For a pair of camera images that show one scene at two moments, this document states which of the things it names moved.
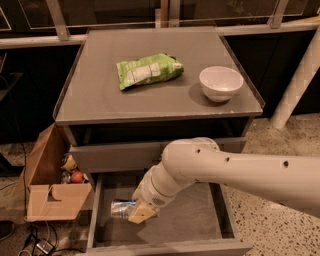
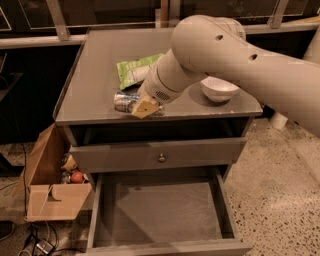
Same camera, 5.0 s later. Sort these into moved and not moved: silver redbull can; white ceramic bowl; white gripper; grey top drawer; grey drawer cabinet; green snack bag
Moved: white gripper; silver redbull can
Not moved: green snack bag; grey top drawer; white ceramic bowl; grey drawer cabinet
